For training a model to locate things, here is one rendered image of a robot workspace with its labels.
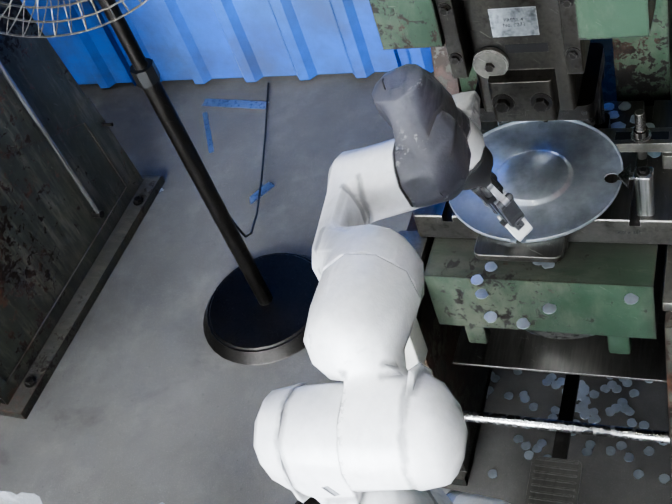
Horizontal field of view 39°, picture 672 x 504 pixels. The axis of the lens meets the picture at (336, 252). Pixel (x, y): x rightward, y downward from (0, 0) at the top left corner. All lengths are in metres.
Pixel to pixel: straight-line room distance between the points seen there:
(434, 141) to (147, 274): 1.84
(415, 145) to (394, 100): 0.06
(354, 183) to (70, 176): 1.80
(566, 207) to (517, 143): 0.18
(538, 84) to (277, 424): 0.75
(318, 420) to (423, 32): 0.71
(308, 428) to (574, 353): 1.09
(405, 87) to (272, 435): 0.47
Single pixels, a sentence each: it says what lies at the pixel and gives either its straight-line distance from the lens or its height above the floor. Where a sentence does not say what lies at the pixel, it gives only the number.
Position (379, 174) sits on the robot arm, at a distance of 1.18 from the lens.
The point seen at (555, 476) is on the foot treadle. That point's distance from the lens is 1.98.
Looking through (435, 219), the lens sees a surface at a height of 0.70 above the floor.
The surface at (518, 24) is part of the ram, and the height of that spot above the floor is 1.06.
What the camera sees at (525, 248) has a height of 0.78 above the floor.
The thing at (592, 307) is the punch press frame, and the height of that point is 0.58.
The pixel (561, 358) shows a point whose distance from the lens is 1.94.
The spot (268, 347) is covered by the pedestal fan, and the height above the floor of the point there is 0.03.
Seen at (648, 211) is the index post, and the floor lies 0.72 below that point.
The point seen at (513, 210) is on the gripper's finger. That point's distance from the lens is 1.39.
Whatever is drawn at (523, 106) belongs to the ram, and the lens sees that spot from 1.52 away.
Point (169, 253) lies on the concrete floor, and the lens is 2.92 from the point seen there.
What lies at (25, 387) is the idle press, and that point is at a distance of 2.80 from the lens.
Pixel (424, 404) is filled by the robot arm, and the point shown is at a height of 1.16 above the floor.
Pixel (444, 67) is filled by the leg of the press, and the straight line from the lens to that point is 1.95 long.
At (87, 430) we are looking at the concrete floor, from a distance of 2.63.
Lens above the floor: 1.90
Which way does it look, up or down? 45 degrees down
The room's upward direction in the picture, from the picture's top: 23 degrees counter-clockwise
